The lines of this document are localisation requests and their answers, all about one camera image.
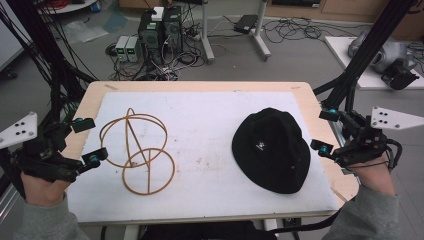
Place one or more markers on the blue tape roll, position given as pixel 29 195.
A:
pixel 96 6

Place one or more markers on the small white box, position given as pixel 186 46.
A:
pixel 158 14

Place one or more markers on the teal sheet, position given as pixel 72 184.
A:
pixel 115 21

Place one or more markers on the clear plastic sheet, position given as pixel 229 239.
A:
pixel 83 31

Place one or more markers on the silver rounded shell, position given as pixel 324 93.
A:
pixel 390 53

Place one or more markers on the grey power supply unit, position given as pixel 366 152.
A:
pixel 121 48
pixel 134 49

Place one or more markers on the white foam mat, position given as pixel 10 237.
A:
pixel 206 133

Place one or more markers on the black computer tower green label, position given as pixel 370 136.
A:
pixel 150 40

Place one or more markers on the white table leg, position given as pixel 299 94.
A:
pixel 131 232
pixel 270 224

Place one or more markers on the white panel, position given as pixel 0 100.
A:
pixel 10 40

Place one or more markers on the flat black box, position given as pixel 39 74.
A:
pixel 246 23

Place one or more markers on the black device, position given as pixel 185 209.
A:
pixel 400 76

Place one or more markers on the person's right hand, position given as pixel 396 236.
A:
pixel 375 178

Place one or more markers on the black bucket hat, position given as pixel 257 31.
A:
pixel 271 150

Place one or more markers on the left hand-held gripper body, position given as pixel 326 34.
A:
pixel 50 163

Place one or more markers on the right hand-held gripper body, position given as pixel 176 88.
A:
pixel 363 140

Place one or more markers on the white floor board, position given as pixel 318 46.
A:
pixel 340 53

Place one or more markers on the black power strip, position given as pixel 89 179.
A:
pixel 292 222

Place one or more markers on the white round table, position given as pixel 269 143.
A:
pixel 76 6

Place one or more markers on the person's left hand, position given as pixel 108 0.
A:
pixel 40 191

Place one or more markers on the grey metal stand leg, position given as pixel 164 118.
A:
pixel 261 36
pixel 207 40

